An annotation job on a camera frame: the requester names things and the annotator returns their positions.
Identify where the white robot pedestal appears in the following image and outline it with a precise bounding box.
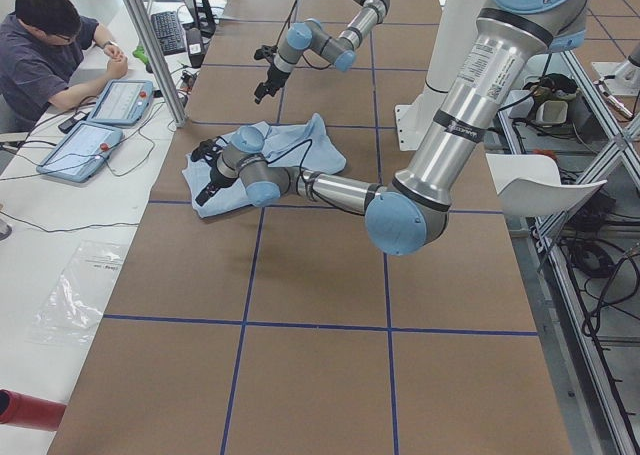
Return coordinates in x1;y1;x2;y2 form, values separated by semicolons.
395;0;486;151

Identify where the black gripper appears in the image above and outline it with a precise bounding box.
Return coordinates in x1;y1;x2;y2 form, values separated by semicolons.
195;163;235;206
254;65;289;104

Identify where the aluminium frame post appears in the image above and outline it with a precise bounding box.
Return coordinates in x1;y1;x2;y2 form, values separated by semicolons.
123;0;187;128

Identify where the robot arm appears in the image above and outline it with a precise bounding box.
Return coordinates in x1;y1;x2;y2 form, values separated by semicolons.
254;0;390;104
190;0;588;255

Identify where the clear plastic bag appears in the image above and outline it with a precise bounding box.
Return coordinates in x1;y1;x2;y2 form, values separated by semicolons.
27;241;129;347

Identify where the brown paper table cover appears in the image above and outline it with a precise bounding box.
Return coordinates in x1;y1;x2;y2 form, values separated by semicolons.
50;0;571;454

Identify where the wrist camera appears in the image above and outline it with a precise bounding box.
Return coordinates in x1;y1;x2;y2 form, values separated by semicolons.
253;45;278;63
189;137;225;166

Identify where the near blue teach pendant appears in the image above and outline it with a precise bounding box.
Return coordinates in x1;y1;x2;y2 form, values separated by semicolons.
36;121;124;183

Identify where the light blue button shirt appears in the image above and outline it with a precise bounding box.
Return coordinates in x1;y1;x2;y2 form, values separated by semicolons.
182;113;346;218

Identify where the seated person dark shirt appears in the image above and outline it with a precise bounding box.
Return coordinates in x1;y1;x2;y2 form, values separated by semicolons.
1;0;128;131

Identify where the far blue teach pendant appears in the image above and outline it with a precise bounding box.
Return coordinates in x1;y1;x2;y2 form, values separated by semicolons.
87;80;154;127

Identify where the blue teach pendant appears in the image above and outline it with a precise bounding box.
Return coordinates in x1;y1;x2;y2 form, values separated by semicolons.
87;80;154;127
36;121;124;183

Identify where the green object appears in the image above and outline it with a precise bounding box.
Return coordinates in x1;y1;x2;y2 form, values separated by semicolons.
132;45;153;73

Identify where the black keyboard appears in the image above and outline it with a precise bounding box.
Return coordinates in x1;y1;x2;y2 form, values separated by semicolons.
150;11;186;55

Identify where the white chair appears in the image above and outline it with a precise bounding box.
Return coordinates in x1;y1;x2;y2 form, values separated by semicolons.
486;153;607;217

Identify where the red cylinder roll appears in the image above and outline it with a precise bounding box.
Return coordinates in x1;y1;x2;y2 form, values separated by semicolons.
1;389;67;431

